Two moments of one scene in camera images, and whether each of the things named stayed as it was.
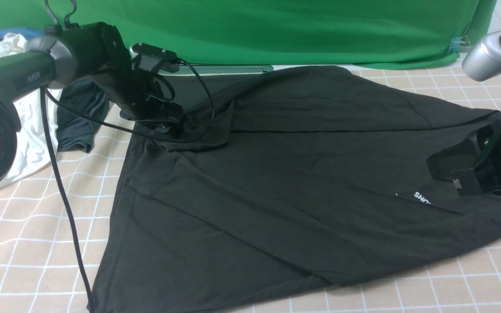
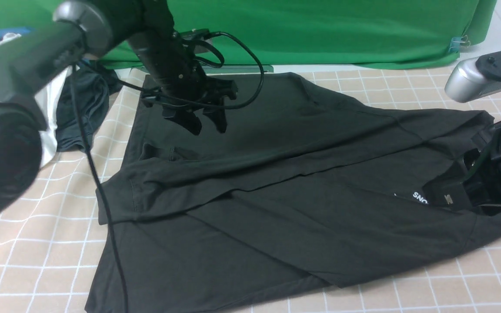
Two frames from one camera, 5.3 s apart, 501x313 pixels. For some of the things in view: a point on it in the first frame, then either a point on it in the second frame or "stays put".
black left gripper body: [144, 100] → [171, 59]
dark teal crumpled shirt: [75, 131] stays put
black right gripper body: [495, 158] → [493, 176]
